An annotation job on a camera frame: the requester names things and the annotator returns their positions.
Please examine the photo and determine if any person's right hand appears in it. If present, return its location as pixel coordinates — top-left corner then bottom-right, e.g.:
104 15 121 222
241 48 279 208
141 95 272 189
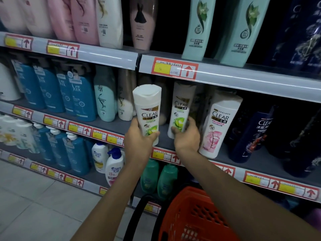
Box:
171 116 201 155

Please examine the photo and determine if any person's left hand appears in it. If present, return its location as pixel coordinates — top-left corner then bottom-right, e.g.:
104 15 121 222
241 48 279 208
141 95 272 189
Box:
123 117 161 169

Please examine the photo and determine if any grey store shelf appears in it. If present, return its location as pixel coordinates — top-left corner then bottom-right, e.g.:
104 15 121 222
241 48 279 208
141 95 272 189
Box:
0 0 321 216

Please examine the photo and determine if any white pink-label shampoo bottle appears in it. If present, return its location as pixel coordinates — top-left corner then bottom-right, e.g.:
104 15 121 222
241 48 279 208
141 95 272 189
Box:
199 91 243 159

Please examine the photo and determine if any orange shopping basket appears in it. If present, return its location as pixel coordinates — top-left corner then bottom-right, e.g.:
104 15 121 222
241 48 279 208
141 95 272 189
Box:
123 186 241 241

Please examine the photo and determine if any person's left forearm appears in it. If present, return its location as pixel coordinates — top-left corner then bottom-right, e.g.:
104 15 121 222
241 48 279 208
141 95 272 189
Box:
71 160 148 241

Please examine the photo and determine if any person's right forearm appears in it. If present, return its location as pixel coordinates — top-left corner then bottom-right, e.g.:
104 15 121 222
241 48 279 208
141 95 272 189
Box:
175 148 321 241

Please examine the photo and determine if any white pump bottle blue cap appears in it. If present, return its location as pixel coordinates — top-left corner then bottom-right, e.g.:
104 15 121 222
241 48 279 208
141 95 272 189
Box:
105 147 125 186
91 142 110 174

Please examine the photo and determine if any beige bottle brown base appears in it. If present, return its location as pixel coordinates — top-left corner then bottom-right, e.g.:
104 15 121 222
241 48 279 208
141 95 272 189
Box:
153 77 174 126

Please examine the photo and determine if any beige bottle white base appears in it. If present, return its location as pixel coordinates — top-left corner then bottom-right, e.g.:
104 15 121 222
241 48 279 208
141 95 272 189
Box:
117 69 137 122

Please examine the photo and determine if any teal curvy bottle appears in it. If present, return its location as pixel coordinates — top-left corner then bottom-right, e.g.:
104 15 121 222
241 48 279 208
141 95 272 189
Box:
93 65 118 123

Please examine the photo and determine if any grey metal store shelving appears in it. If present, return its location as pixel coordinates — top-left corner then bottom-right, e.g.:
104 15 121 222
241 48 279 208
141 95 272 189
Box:
0 33 321 215

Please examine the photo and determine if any white pump bottle yellow label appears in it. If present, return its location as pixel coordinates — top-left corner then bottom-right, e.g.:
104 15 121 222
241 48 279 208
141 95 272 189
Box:
0 114 18 146
15 120 39 154

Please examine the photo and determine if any pink bottle black dress print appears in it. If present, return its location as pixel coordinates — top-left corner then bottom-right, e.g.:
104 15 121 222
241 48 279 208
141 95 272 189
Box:
129 0 159 51

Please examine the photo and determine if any white tall bottle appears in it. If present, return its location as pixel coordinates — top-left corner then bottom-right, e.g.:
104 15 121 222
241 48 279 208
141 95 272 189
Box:
95 0 124 50

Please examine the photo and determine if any white round bottle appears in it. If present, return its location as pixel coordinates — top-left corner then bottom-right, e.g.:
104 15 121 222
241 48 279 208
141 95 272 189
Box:
0 61 22 101

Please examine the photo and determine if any row of large navy bottles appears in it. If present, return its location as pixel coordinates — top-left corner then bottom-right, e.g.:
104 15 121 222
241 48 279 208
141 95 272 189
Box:
263 0 321 74

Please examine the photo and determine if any pale pink tall bottle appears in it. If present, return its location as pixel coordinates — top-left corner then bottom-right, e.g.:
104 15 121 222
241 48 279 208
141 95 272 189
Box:
0 0 30 35
16 0 55 39

